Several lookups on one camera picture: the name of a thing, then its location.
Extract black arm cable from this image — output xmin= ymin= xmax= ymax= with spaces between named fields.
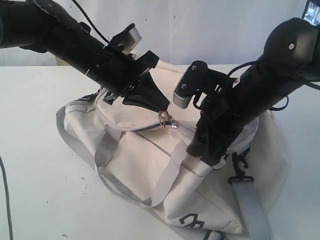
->
xmin=0 ymin=0 xmax=111 ymax=240
xmin=227 ymin=59 xmax=320 ymax=112

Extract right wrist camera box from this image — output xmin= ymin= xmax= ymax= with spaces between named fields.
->
xmin=173 ymin=60 xmax=233 ymax=109

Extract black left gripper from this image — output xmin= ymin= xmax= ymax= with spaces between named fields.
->
xmin=52 ymin=22 xmax=170 ymax=112

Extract left robot arm black grey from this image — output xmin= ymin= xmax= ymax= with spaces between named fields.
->
xmin=0 ymin=0 xmax=170 ymax=113

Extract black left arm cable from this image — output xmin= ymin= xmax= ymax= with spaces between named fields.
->
xmin=0 ymin=0 xmax=111 ymax=240

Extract white canvas duffel bag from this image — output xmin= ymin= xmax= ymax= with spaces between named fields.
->
xmin=56 ymin=61 xmax=290 ymax=240

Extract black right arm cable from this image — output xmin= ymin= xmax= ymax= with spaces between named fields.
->
xmin=227 ymin=59 xmax=320 ymax=112

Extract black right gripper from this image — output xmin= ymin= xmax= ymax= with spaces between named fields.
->
xmin=186 ymin=82 xmax=260 ymax=167

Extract right robot arm black grey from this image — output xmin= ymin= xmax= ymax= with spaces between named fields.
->
xmin=184 ymin=18 xmax=320 ymax=166

